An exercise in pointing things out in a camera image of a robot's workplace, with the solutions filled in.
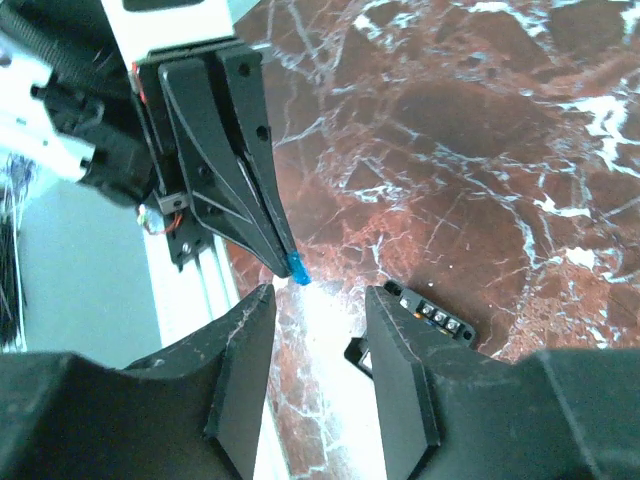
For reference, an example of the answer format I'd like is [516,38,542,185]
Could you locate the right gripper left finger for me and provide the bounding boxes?
[1,284,276,479]

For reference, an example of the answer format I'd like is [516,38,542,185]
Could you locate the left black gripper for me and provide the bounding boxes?
[131,42,296,277]

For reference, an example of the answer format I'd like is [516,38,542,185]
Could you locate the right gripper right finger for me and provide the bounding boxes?
[365,287,639,479]

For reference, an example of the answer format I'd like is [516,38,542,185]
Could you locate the blue fuse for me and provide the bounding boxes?
[287,251,311,286]

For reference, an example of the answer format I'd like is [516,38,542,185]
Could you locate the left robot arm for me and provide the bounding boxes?
[1,1,309,284]

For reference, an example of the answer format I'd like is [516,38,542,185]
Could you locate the aluminium mounting rail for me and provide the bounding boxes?
[144,235,239,347]

